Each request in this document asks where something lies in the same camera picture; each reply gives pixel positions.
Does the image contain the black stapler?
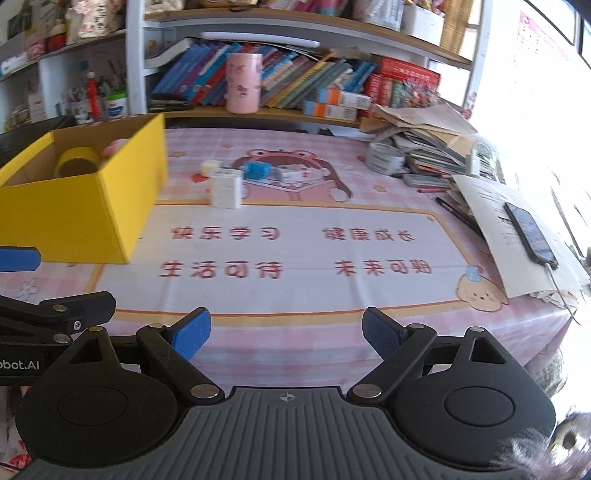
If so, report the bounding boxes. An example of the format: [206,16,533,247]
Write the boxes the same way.
[148,95,195,113]

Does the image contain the grey fluffy thing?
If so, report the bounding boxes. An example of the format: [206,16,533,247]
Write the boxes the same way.
[499,406,591,480]

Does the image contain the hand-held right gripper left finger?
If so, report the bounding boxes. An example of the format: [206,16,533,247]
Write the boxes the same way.
[59,307,223,403]

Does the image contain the pink checked desktop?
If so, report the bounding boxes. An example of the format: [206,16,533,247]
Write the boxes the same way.
[0,127,578,467]

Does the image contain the small toy car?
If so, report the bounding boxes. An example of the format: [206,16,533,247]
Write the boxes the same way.
[243,161,278,181]

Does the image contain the white glue bottle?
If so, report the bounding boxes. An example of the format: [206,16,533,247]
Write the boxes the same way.
[276,166,311,184]

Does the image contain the yellow tape roll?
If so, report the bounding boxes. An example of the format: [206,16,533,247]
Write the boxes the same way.
[56,147,100,177]

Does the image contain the white storage box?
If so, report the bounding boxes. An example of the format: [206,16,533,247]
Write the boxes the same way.
[402,4,445,47]

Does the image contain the grey tape roll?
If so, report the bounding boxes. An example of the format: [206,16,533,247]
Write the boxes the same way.
[365,142,407,176]

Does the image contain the row of slanted books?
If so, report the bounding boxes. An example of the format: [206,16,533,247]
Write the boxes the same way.
[148,39,377,112]

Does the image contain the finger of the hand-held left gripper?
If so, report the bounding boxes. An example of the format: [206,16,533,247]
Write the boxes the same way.
[0,291,117,346]
[0,248,41,273]

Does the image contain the black pen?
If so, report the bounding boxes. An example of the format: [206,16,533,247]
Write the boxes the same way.
[434,196,483,234]

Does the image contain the white jar green lid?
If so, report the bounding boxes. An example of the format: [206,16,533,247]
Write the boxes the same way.
[105,91,129,120]

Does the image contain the large white paper sheet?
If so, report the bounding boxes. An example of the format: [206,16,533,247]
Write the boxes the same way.
[452,174,585,298]

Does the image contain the white bookshelf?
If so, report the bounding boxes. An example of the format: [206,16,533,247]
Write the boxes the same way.
[0,0,490,130]

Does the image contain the yellow cardboard box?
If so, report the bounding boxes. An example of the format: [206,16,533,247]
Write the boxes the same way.
[0,113,169,265]

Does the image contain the black phone cable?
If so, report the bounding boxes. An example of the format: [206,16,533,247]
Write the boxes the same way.
[545,265,580,324]

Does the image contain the pile of papers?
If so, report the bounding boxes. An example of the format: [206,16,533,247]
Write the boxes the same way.
[360,102,497,179]

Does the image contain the white charger block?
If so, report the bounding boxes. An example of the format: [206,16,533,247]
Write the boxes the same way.
[210,167,244,209]

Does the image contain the red flat box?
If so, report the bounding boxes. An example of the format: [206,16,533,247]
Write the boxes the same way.
[379,58,440,89]

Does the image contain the pink plush toy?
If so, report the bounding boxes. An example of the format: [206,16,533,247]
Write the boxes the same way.
[102,138,131,160]

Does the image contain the pink printed cup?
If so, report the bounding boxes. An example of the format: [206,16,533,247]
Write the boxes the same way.
[225,52,264,114]

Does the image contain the red round doll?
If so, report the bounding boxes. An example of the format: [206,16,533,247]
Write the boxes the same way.
[46,23,68,51]

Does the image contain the white cloth figurine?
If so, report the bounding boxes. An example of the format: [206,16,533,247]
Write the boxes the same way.
[69,0,112,38]

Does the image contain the red tassel ornament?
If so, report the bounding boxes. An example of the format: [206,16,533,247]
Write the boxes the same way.
[87,74,100,120]

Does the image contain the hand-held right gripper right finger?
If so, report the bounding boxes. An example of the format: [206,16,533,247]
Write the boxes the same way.
[346,307,517,403]

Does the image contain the black smartphone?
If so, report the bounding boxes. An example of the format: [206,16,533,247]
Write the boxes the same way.
[503,202,559,268]

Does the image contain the orange white carton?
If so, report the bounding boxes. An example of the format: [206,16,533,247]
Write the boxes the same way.
[303,100,358,121]
[318,88,372,110]

